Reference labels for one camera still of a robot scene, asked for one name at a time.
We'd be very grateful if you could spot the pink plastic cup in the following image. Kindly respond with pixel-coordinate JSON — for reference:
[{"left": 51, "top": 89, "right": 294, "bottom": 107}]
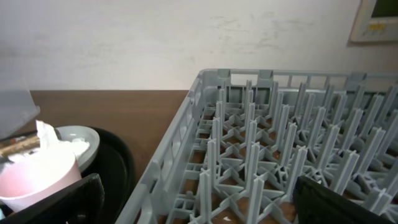
[{"left": 1, "top": 150, "right": 81, "bottom": 212}]

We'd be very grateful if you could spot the clear plastic waste bin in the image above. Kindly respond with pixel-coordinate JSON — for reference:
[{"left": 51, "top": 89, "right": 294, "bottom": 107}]
[{"left": 1, "top": 90, "right": 40, "bottom": 139}]

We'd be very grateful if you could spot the grey round plate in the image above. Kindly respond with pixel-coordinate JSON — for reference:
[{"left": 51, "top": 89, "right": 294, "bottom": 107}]
[{"left": 55, "top": 126, "right": 100, "bottom": 172}]

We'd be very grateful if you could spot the white wall panel device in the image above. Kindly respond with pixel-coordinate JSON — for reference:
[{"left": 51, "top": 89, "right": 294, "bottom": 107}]
[{"left": 349, "top": 0, "right": 397, "bottom": 42}]

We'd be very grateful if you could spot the grey plastic dishwasher rack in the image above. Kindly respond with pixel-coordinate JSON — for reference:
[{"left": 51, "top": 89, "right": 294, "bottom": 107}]
[{"left": 117, "top": 69, "right": 397, "bottom": 223}]

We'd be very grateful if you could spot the white paper napkin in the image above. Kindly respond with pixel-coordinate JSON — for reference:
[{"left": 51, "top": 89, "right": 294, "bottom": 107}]
[{"left": 7, "top": 120, "right": 90, "bottom": 162}]

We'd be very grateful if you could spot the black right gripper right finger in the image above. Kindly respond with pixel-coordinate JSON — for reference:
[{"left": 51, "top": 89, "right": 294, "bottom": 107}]
[{"left": 293, "top": 175, "right": 392, "bottom": 224}]

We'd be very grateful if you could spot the brown paper wrapper stick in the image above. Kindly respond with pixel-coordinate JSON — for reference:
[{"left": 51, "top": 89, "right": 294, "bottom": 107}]
[{"left": 1, "top": 135, "right": 40, "bottom": 157}]

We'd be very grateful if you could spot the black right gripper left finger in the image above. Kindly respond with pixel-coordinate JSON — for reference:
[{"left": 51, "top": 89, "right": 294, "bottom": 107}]
[{"left": 1, "top": 173, "right": 104, "bottom": 224}]

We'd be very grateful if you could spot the round black serving tray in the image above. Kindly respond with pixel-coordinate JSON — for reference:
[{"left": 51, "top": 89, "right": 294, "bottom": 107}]
[{"left": 82, "top": 128, "right": 136, "bottom": 224}]

